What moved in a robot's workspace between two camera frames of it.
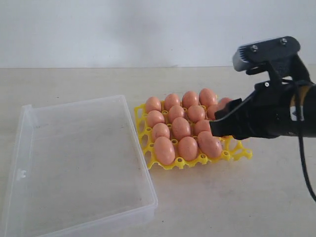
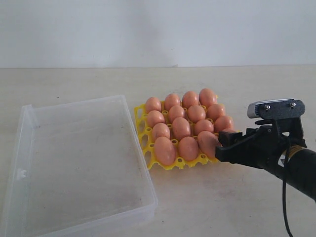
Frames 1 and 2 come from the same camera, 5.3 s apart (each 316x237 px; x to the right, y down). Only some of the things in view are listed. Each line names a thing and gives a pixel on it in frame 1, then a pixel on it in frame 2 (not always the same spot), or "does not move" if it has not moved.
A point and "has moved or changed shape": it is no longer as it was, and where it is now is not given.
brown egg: [172, 99] does not move
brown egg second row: [176, 111] does not move
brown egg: [195, 113] does not move
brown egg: [153, 103] does not move
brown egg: [221, 105] has moved or changed shape
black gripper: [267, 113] -> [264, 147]
